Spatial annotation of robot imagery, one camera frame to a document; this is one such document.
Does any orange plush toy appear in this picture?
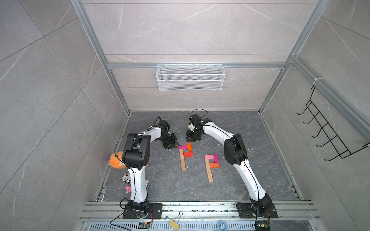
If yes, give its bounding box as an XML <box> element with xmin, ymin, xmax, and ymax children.
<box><xmin>109</xmin><ymin>151</ymin><xmax>149</xmax><ymax>170</ymax></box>

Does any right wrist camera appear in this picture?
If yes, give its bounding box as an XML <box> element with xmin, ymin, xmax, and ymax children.
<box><xmin>188</xmin><ymin>123</ymin><xmax>196</xmax><ymax>131</ymax></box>

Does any red block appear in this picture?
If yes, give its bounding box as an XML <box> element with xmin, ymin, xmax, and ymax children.
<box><xmin>184</xmin><ymin>152</ymin><xmax>193</xmax><ymax>157</ymax></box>

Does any wooden block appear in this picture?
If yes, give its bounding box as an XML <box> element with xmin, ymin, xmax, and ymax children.
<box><xmin>207</xmin><ymin>169</ymin><xmax>214</xmax><ymax>183</ymax></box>
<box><xmin>205</xmin><ymin>159</ymin><xmax>211</xmax><ymax>170</ymax></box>
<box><xmin>180</xmin><ymin>159</ymin><xmax>186</xmax><ymax>171</ymax></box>
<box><xmin>179</xmin><ymin>149</ymin><xmax>185</xmax><ymax>160</ymax></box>

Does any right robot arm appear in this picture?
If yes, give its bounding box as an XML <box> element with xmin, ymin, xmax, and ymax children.
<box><xmin>187</xmin><ymin>114</ymin><xmax>274</xmax><ymax>218</ymax></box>

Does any yellow tag with clip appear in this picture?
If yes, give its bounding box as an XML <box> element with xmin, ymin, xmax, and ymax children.
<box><xmin>169</xmin><ymin>212</ymin><xmax>183</xmax><ymax>231</ymax></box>

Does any tape roll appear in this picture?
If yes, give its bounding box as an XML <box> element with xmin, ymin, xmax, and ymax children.
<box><xmin>217</xmin><ymin>220</ymin><xmax>228</xmax><ymax>231</ymax></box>

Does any orange block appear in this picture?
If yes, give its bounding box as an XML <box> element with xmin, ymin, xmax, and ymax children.
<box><xmin>187</xmin><ymin>143</ymin><xmax>192</xmax><ymax>152</ymax></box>
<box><xmin>210</xmin><ymin>163</ymin><xmax>220</xmax><ymax>168</ymax></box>

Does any pink pig toy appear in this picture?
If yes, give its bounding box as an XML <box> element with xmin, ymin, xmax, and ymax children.
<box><xmin>125</xmin><ymin>185</ymin><xmax>132</xmax><ymax>193</ymax></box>

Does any black wire hook rack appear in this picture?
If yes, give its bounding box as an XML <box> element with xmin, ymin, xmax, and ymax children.
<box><xmin>297</xmin><ymin>86</ymin><xmax>370</xmax><ymax>162</ymax></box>

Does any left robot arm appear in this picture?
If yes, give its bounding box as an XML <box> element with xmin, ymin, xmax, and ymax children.
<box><xmin>114</xmin><ymin>116</ymin><xmax>179</xmax><ymax>217</ymax></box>

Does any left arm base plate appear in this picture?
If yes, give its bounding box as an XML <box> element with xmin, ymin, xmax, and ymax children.
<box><xmin>122</xmin><ymin>203</ymin><xmax>163</xmax><ymax>219</ymax></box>

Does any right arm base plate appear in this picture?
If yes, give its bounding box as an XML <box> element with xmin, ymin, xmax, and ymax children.
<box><xmin>236</xmin><ymin>202</ymin><xmax>278</xmax><ymax>218</ymax></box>

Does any magenta block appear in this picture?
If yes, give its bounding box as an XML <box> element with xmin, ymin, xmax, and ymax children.
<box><xmin>178</xmin><ymin>145</ymin><xmax>188</xmax><ymax>150</ymax></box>
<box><xmin>213</xmin><ymin>154</ymin><xmax>219</xmax><ymax>163</ymax></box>

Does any white wire mesh basket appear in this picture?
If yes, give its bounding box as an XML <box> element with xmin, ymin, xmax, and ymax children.
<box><xmin>156</xmin><ymin>64</ymin><xmax>226</xmax><ymax>90</ymax></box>

